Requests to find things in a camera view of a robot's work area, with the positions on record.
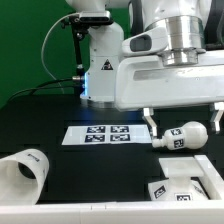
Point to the white lamp bulb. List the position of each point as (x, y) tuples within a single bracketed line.
[(192, 135)]

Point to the white frame wall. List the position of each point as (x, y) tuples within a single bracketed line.
[(210, 211)]

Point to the white marker sheet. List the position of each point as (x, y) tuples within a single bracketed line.
[(106, 134)]

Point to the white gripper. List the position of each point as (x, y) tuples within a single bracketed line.
[(143, 80)]

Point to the white lamp base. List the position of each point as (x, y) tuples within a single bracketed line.
[(178, 185)]

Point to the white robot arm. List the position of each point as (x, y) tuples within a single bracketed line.
[(190, 24)]

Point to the white lamp shade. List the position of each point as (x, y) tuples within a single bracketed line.
[(22, 177)]

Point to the black camera pole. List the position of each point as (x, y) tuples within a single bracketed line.
[(79, 31)]

